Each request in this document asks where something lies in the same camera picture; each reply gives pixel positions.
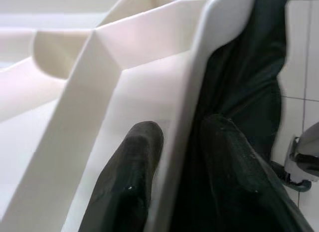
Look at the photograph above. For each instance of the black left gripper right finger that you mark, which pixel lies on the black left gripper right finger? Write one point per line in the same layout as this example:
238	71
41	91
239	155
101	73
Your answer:
236	179

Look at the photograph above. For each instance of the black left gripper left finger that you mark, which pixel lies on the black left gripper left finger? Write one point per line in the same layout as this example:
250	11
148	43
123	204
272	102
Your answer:
134	167

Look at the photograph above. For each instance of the white plastic table top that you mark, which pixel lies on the white plastic table top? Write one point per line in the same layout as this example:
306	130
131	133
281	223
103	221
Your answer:
62	117

